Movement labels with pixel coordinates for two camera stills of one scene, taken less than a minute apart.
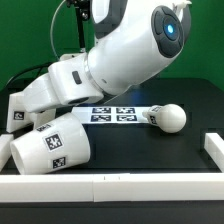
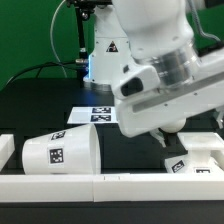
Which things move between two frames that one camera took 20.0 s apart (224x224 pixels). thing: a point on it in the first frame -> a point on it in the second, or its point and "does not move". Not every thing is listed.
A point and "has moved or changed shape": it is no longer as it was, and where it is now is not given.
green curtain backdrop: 35,32 does not move
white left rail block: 5,149 does not move
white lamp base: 19,117 -> 205,154
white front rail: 109,188 does not move
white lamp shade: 61,144 has moved or changed shape
